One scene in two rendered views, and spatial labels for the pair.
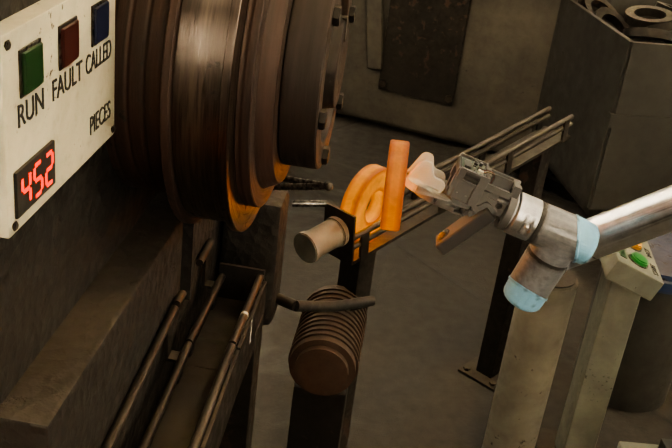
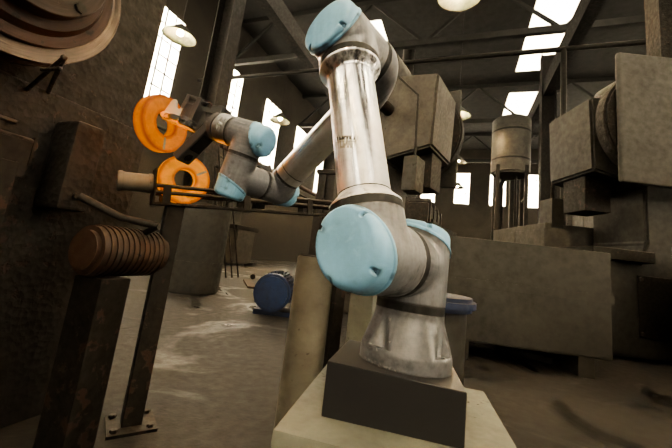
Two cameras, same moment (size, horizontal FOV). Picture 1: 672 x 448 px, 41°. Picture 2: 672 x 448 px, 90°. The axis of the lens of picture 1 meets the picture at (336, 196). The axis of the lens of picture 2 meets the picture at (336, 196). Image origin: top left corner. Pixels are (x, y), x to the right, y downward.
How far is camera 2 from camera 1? 143 cm
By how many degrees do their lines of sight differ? 39
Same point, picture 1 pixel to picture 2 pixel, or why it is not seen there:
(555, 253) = (236, 140)
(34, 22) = not seen: outside the picture
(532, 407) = (301, 368)
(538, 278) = (227, 162)
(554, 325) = (312, 288)
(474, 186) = (192, 104)
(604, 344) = (355, 313)
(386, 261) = not seen: hidden behind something
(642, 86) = (455, 259)
